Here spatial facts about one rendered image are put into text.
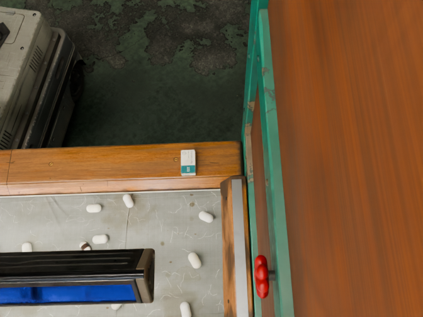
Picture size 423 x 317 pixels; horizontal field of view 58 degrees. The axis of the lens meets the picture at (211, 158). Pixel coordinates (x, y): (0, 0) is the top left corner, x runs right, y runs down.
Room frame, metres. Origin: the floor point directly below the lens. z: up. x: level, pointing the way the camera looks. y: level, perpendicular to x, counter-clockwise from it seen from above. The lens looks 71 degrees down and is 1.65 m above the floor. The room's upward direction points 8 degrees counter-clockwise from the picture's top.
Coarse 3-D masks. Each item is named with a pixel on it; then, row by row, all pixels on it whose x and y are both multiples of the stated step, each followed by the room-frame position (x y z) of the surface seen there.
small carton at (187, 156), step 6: (186, 150) 0.33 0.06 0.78; (192, 150) 0.32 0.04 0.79; (186, 156) 0.31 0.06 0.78; (192, 156) 0.31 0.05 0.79; (186, 162) 0.30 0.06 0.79; (192, 162) 0.29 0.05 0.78; (186, 168) 0.28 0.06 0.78; (192, 168) 0.28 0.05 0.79; (186, 174) 0.27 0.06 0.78; (192, 174) 0.27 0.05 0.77
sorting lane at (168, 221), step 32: (128, 192) 0.25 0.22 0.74; (160, 192) 0.24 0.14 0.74; (192, 192) 0.23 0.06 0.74; (0, 224) 0.22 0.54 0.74; (32, 224) 0.21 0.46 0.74; (64, 224) 0.20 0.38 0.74; (96, 224) 0.19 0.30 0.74; (128, 224) 0.18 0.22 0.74; (160, 224) 0.17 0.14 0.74; (192, 224) 0.15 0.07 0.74; (160, 256) 0.09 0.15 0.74; (160, 288) 0.02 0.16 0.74; (192, 288) 0.01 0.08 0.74
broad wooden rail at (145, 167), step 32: (0, 160) 0.38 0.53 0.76; (32, 160) 0.37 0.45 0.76; (64, 160) 0.35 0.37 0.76; (96, 160) 0.34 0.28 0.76; (128, 160) 0.33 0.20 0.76; (160, 160) 0.32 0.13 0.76; (224, 160) 0.29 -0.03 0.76; (0, 192) 0.30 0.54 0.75; (32, 192) 0.29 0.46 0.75; (64, 192) 0.28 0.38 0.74; (96, 192) 0.27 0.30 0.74
